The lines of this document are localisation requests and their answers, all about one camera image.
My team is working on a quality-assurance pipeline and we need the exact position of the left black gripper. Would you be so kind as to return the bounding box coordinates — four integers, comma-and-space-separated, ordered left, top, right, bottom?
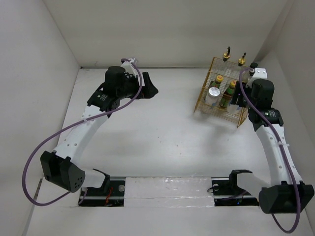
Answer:
117, 72, 158, 100

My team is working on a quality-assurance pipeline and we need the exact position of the yellow cap sauce bottle front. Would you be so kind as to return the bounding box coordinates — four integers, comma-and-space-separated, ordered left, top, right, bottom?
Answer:
219, 80, 237, 109

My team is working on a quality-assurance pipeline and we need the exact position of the yellow cap sauce bottle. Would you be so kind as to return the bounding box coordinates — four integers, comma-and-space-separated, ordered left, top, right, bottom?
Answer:
208, 75, 223, 89
219, 80, 237, 109

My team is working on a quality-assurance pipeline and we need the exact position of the clear liquid glass bottle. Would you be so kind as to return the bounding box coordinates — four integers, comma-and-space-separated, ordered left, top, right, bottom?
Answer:
225, 52, 247, 81

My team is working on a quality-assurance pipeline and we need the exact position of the silver lid shaker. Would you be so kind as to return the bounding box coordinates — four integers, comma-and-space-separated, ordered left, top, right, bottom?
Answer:
205, 87, 221, 107
226, 103, 242, 115

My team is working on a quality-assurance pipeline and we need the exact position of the dark sauce glass bottle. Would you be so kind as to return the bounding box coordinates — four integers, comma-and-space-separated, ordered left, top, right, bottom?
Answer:
217, 46, 231, 92

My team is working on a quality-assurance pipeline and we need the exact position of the red label soy sauce bottle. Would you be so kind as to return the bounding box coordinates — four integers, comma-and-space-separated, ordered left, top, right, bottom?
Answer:
241, 62, 258, 84

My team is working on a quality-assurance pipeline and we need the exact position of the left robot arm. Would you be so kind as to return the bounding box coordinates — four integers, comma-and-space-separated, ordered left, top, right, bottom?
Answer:
40, 66, 158, 195

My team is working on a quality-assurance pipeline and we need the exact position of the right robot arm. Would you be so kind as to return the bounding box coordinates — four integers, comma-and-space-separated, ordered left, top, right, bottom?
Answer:
227, 79, 315, 214

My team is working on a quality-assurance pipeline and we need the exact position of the yellow wire rack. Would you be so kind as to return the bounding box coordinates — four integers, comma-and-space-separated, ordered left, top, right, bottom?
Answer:
194, 57, 248, 127

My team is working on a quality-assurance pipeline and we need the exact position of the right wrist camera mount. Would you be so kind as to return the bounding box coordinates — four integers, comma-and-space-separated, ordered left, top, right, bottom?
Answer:
246, 68, 267, 88

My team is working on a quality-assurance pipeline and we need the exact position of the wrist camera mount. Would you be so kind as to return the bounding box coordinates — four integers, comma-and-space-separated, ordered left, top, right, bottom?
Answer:
121, 57, 138, 75
246, 68, 267, 88

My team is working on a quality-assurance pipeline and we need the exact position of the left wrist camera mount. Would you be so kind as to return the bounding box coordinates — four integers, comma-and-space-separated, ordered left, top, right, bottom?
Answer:
121, 57, 138, 75

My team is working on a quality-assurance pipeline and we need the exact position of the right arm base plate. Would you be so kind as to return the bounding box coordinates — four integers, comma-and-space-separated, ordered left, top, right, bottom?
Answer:
207, 177, 259, 207

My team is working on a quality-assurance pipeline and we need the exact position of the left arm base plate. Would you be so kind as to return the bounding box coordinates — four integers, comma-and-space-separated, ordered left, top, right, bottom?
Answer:
78, 178, 126, 207

